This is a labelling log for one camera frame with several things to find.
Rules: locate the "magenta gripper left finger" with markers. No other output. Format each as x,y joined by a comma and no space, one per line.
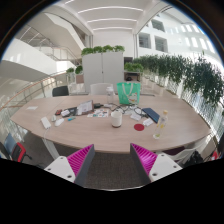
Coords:
74,167

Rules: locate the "clear plastic water bottle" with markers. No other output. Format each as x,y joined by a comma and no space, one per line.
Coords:
161,124

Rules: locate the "green tote bag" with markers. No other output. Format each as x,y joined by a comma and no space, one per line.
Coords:
128,92

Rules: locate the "red round coaster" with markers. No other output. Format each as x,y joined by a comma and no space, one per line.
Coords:
139,127

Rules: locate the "clear bottle white cap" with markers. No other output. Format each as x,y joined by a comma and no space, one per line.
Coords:
110,94

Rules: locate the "white cabinet with plants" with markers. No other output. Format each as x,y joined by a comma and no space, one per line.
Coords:
103,66

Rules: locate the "white computer mouse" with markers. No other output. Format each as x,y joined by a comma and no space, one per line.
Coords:
59,122

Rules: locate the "dark blue notebook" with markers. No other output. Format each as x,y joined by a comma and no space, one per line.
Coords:
152,114

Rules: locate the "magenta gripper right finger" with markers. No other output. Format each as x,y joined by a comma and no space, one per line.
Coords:
151,166

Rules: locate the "white mug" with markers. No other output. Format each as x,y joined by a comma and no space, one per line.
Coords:
116,119

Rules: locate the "white paper sheet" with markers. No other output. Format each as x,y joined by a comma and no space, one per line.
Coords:
32,108

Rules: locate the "white power adapter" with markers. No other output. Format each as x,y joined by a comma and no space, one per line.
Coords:
45,123

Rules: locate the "red and blue chair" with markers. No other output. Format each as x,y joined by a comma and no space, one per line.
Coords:
15,150

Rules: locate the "black chair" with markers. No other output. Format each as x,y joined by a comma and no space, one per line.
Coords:
60,91

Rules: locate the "white chair under table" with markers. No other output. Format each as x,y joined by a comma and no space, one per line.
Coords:
182,153

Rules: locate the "green hedge planter row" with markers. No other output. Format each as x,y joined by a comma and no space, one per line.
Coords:
197,76

